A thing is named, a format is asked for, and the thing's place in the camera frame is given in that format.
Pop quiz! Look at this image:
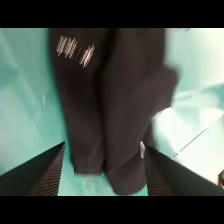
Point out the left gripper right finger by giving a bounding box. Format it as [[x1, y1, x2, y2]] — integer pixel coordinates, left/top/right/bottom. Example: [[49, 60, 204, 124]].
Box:
[[143, 145, 224, 197]]

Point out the black T-shirt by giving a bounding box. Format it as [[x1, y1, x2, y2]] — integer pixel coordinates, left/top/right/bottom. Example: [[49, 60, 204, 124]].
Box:
[[49, 27, 181, 196]]

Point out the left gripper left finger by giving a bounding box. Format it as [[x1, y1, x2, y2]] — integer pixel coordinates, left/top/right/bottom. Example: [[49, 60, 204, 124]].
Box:
[[0, 141, 66, 197]]

